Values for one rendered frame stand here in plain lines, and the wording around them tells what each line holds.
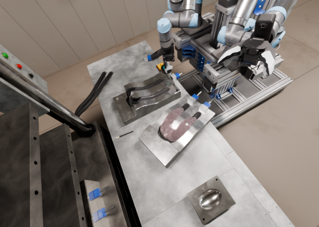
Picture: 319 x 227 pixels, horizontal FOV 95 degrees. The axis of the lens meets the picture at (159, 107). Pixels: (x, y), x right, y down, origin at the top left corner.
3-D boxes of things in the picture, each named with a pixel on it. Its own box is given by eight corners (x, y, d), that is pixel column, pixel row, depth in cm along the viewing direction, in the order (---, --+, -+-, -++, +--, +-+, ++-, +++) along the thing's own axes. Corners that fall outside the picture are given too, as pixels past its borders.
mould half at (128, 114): (165, 77, 134) (164, 66, 122) (181, 97, 120) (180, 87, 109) (115, 101, 127) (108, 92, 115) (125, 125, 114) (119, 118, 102)
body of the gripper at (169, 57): (174, 62, 103) (173, 47, 93) (162, 63, 104) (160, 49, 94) (173, 54, 107) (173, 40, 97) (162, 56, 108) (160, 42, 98)
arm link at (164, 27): (171, 16, 83) (168, 24, 79) (172, 34, 93) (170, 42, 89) (158, 16, 85) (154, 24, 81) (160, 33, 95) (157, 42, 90)
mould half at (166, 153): (186, 98, 119) (186, 89, 110) (213, 117, 108) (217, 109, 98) (141, 141, 106) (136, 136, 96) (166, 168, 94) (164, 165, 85)
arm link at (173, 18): (180, 22, 96) (178, 32, 91) (164, 22, 99) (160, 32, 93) (180, 9, 89) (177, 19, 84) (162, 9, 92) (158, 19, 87)
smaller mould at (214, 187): (214, 176, 88) (217, 174, 82) (232, 202, 81) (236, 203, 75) (186, 193, 86) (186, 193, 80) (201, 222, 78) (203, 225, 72)
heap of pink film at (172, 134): (180, 105, 110) (180, 99, 103) (199, 120, 102) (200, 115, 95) (155, 129, 102) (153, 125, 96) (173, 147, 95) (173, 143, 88)
